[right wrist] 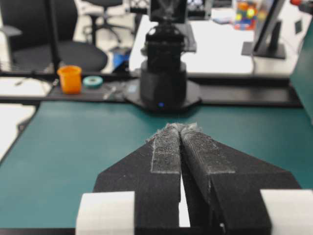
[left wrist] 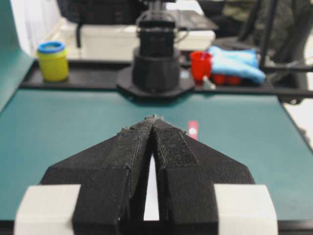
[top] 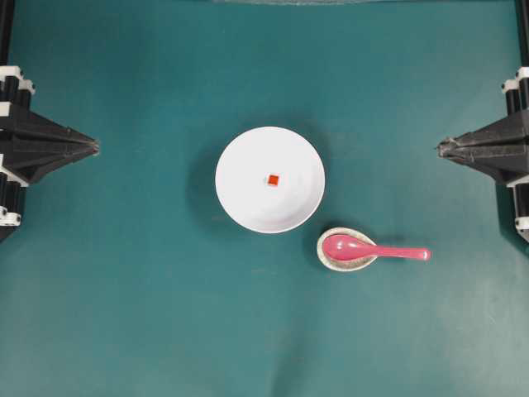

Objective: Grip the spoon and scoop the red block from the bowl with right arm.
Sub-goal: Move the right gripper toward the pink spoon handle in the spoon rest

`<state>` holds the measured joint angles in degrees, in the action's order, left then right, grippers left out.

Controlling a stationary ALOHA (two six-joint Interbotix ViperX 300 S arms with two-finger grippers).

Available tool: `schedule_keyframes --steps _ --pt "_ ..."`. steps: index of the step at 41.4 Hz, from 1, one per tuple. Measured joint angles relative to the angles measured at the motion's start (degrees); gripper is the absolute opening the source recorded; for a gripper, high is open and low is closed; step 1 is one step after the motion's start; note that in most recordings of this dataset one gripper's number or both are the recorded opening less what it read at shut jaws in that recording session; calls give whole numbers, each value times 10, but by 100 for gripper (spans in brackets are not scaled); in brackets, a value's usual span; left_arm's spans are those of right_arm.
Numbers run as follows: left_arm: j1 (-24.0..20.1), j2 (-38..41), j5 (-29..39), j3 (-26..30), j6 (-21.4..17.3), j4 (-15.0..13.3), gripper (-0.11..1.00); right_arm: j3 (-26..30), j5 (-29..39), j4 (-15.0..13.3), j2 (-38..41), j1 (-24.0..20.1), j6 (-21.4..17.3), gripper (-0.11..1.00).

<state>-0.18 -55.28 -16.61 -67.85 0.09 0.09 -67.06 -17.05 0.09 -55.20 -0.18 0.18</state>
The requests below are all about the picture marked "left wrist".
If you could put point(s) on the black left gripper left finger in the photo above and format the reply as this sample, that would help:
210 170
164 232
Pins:
113 176

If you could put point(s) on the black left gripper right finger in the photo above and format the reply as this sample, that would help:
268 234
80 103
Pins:
186 171

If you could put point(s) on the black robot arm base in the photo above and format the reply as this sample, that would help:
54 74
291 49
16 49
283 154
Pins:
150 72

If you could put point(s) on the red tag on table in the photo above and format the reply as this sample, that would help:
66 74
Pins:
193 127

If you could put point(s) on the red small cups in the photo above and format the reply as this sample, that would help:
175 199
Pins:
220 79

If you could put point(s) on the red plastic cup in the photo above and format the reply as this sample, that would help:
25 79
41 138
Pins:
200 65

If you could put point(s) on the light blue cloth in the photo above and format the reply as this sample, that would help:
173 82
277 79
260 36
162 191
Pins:
241 63

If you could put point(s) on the yellow jar blue lid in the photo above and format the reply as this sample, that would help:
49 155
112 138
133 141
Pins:
52 59

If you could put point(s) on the white storage box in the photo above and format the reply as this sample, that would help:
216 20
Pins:
117 43

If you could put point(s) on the black tray rail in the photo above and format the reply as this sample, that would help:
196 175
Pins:
113 76

